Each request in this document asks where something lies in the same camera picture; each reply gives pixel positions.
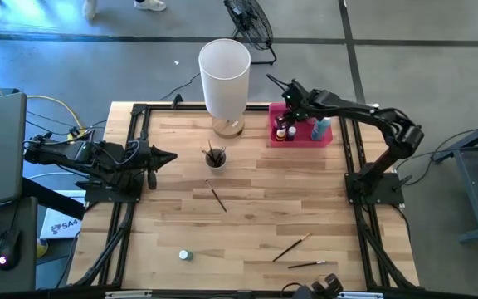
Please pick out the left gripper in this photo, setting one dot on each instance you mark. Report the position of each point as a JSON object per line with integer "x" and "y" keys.
{"x": 141, "y": 155}

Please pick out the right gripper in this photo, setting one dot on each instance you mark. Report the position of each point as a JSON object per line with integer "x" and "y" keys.
{"x": 301, "y": 101}

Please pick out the small purple paint bottle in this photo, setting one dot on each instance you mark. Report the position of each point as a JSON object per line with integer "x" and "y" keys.
{"x": 291, "y": 133}

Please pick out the small yellow paint bottle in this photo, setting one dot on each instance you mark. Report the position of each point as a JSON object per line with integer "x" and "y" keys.
{"x": 280, "y": 133}

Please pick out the pink plastic tray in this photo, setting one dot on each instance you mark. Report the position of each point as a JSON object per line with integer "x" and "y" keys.
{"x": 301, "y": 143}

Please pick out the large teal paint bottle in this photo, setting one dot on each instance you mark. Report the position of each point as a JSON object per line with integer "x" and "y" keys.
{"x": 321, "y": 128}

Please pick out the black paintbrush silver ferrule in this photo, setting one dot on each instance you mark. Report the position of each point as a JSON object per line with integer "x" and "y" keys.
{"x": 211, "y": 150}

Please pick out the long black paintbrush tan tip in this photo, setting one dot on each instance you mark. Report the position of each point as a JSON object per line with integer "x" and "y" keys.
{"x": 291, "y": 248}

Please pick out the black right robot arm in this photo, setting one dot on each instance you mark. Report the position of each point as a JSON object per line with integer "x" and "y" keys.
{"x": 388, "y": 120}

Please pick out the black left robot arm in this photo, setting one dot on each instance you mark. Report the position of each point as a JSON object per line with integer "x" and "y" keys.
{"x": 98, "y": 160}

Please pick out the small teal paint bottle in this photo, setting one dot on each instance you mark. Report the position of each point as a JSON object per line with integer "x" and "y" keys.
{"x": 185, "y": 255}

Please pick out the beige paper cup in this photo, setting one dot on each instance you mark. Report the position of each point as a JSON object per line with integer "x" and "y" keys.
{"x": 215, "y": 167}

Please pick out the black clamp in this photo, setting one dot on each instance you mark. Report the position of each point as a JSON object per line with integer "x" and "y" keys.
{"x": 177, "y": 100}

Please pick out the white table lamp wooden base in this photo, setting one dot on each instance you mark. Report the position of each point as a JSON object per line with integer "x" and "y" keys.
{"x": 224, "y": 83}

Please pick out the black floor fan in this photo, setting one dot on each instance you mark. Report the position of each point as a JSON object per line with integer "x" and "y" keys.
{"x": 249, "y": 21}

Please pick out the white cardboard box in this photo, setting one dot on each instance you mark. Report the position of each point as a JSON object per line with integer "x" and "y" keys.
{"x": 56, "y": 226}

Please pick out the yellow round object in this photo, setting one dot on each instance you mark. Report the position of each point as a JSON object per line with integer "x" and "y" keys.
{"x": 42, "y": 248}

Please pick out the grey side desk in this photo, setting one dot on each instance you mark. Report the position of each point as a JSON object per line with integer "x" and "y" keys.
{"x": 25, "y": 257}

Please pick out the black computer mouse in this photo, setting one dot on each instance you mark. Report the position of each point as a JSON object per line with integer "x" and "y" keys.
{"x": 7, "y": 249}

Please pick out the black aluminium table frame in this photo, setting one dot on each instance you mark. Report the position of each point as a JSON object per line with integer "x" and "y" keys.
{"x": 181, "y": 107}

